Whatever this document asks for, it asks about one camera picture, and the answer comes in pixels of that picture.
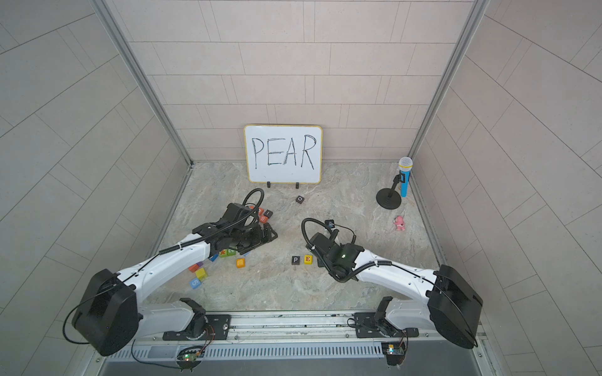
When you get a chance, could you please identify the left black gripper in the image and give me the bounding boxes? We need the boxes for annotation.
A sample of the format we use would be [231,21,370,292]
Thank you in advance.
[231,222,282,254]

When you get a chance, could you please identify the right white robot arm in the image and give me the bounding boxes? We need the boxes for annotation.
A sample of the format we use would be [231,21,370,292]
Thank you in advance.
[303,230,483,349]

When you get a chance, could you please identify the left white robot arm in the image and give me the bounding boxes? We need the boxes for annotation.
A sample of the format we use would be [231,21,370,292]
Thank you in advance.
[68,203,277,356]

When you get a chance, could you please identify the white PEAR whiteboard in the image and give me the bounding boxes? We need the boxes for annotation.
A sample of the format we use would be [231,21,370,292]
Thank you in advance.
[244,125,323,184]

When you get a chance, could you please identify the green 2 block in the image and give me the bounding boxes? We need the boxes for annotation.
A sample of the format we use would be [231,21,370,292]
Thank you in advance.
[219,249,237,258]

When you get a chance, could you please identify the light blue bottom block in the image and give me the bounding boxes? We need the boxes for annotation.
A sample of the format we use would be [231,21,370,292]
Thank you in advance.
[190,278,202,289]

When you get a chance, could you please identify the pink toy figure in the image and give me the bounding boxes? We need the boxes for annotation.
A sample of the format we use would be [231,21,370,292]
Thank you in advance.
[393,216,405,231]

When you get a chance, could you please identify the black microphone stand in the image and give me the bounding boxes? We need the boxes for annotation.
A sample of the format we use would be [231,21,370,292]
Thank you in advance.
[376,174,402,210]

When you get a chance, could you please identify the right green circuit board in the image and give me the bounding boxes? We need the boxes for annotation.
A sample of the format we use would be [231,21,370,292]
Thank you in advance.
[381,342,408,367]

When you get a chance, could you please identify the green circuit board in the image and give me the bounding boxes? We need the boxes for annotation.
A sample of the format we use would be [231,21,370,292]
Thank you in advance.
[176,346,205,371]
[381,342,408,367]

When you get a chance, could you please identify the blue toy microphone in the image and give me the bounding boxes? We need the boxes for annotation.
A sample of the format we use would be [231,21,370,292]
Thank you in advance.
[398,157,413,198]

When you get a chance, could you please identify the left green circuit board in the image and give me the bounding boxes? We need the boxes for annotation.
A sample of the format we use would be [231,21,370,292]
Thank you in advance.
[176,346,205,371]

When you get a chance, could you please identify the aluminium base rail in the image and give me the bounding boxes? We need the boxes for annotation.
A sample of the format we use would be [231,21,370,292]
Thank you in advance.
[106,311,458,367]

